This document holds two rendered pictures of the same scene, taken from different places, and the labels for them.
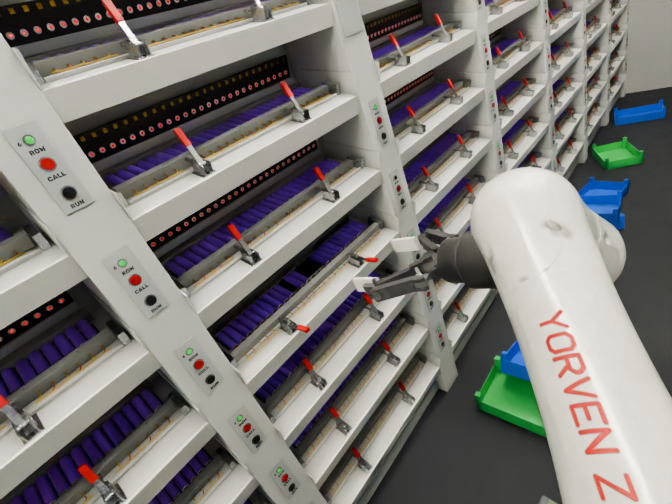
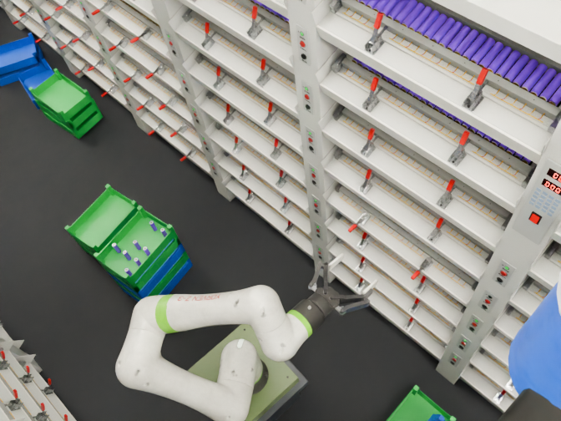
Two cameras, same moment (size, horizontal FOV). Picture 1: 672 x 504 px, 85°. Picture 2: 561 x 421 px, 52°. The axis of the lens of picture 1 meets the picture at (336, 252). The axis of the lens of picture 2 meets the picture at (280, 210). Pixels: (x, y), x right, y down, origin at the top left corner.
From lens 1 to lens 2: 1.54 m
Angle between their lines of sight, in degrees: 67
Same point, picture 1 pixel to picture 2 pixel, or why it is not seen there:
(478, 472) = (361, 372)
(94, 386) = (286, 136)
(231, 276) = (351, 179)
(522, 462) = (364, 404)
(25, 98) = (313, 81)
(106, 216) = (315, 121)
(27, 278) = (285, 105)
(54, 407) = (279, 124)
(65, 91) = (326, 89)
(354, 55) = (512, 239)
